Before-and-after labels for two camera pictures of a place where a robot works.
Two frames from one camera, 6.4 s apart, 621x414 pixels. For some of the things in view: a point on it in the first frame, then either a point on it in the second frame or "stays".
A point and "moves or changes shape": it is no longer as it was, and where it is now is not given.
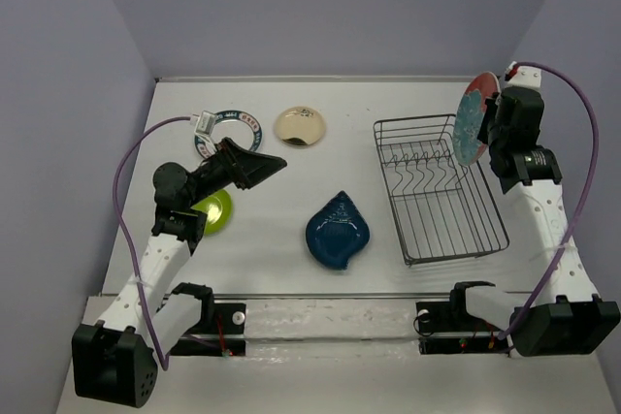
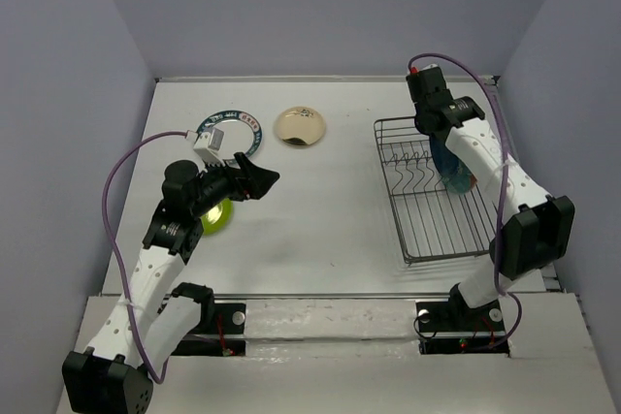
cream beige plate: [300, 126] stays
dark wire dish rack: [443, 207] stays
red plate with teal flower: [466, 143] moves or changes shape
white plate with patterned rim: [237, 125] stays
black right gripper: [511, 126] → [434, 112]
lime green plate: [218, 208] stays
